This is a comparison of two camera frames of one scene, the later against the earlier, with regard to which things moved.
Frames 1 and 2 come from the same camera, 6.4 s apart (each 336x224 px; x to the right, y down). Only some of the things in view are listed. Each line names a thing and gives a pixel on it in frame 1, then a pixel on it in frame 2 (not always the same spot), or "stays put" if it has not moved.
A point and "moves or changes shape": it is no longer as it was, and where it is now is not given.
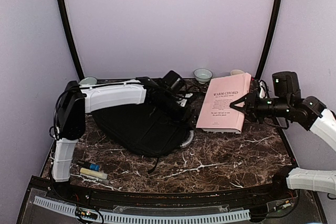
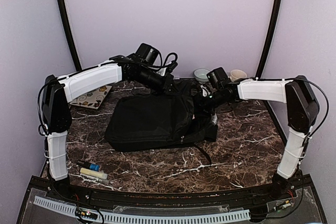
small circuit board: x=87 y=214 stays put
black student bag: x=143 y=130 moves or changes shape
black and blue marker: x=92 y=166 stays put
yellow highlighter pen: x=93 y=173 stays put
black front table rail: x=118 y=195 stays put
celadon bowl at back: x=202 y=75 stays put
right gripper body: x=255 y=108 -> x=206 y=106
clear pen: x=97 y=180 stays put
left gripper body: x=186 y=120 -> x=168 y=77
